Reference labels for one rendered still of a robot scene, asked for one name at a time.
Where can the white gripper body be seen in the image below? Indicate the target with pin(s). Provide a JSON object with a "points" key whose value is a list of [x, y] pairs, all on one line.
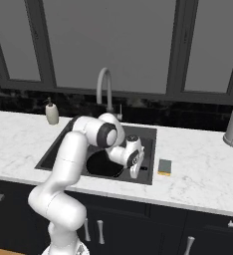
{"points": [[135, 168]]}

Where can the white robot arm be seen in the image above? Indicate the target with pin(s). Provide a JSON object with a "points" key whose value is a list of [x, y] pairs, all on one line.
{"points": [[67, 166]]}

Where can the grey and yellow sponge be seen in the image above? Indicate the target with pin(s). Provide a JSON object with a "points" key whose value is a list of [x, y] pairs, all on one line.
{"points": [[165, 166]]}

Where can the dark sink basin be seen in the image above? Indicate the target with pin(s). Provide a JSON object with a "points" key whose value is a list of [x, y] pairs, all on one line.
{"points": [[145, 139]]}

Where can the black pan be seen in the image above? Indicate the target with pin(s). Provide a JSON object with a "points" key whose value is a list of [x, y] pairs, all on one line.
{"points": [[103, 166]]}

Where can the dark panel under sink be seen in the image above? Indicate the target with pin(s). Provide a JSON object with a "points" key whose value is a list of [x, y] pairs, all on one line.
{"points": [[121, 204]]}

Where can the dark cupboard door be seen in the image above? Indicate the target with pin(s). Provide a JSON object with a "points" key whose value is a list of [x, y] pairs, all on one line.
{"points": [[128, 232], [214, 245], [88, 245]]}

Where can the dark drawer front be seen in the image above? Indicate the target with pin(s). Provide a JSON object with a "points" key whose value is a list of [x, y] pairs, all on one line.
{"points": [[12, 196], [208, 222]]}

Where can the grey curved tap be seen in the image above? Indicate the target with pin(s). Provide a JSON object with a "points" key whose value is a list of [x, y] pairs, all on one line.
{"points": [[102, 78]]}

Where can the beige soap dispenser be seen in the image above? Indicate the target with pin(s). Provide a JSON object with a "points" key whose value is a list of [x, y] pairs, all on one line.
{"points": [[52, 114]]}

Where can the dark framed window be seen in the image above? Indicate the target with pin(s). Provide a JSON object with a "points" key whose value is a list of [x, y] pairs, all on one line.
{"points": [[115, 43]]}

